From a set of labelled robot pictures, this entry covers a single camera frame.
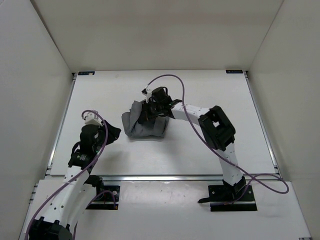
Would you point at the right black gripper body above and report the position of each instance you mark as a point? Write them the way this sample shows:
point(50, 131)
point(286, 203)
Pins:
point(152, 110)

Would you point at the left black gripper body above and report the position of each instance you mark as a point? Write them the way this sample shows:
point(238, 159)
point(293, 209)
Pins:
point(112, 134)

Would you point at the grey pleated skirt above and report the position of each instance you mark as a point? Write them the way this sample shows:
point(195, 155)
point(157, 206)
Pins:
point(151, 128)

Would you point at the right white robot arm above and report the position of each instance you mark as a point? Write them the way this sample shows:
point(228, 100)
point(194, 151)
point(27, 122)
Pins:
point(216, 128)

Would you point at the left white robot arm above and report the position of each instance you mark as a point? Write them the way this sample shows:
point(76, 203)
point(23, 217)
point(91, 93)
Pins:
point(58, 216)

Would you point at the right blue corner sticker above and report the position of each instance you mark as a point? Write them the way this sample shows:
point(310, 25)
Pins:
point(234, 71)

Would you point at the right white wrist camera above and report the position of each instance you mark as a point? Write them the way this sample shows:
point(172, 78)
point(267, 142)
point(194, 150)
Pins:
point(147, 92)

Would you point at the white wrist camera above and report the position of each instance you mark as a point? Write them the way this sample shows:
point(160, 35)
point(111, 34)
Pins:
point(91, 117)
point(147, 92)

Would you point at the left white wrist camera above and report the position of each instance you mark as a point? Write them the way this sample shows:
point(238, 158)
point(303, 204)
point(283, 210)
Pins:
point(91, 117)

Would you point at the front aluminium rail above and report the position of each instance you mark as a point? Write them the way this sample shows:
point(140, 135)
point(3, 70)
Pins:
point(162, 178)

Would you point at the left aluminium table rail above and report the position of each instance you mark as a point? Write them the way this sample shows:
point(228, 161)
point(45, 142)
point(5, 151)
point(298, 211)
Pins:
point(60, 126)

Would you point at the aluminium table rail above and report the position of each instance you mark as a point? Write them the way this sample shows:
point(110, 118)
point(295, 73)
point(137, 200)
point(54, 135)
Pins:
point(60, 126)
point(262, 125)

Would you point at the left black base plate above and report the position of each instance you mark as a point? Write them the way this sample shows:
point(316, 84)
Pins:
point(108, 200)

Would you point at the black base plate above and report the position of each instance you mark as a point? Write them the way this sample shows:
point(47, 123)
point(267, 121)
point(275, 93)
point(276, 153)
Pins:
point(108, 200)
point(222, 200)

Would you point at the right aluminium table rail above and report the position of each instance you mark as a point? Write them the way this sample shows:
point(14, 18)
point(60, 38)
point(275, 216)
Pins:
point(262, 125)

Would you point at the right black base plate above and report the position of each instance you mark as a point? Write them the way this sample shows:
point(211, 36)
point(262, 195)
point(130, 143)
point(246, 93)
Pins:
point(222, 200)

